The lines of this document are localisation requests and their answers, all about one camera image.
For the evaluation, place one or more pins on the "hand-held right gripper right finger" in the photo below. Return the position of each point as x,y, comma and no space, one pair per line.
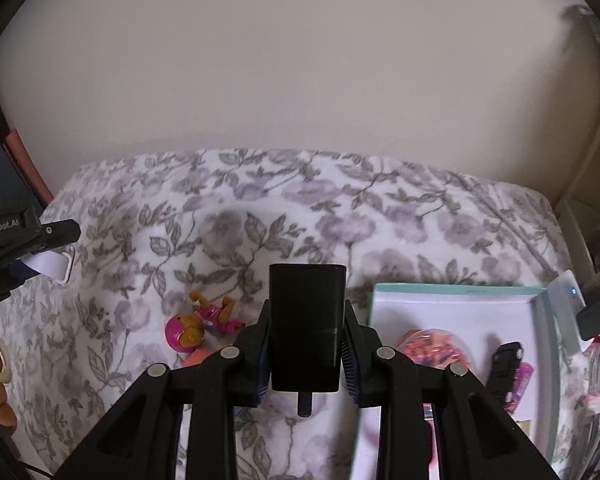
349,375

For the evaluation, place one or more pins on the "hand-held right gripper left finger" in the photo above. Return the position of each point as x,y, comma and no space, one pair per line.
264,380

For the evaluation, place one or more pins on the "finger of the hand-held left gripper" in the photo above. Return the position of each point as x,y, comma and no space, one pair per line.
60,234
15,272

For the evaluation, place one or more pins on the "white band roll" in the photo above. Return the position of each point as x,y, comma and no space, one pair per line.
50,262

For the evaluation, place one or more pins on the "black charger plug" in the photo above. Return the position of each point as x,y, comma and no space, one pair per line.
305,325

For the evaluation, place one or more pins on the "round clear bead container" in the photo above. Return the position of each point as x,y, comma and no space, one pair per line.
435,347

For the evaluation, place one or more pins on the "teal white box tray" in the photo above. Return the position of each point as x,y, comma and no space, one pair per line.
455,320

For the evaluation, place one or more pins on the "grey toy car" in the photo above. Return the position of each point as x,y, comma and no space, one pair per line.
505,370

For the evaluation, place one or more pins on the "purple lighter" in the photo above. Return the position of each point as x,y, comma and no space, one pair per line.
522,382

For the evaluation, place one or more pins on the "dark cabinet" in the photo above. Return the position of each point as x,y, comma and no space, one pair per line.
0,180

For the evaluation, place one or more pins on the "pink toy figure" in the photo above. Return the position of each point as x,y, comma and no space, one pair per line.
200,322

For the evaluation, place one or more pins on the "white power strip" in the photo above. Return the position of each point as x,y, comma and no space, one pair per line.
567,305

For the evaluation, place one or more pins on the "black power adapter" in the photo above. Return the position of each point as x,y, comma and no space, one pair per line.
597,321

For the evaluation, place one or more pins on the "white lattice furniture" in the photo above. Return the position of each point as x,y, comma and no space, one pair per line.
592,185

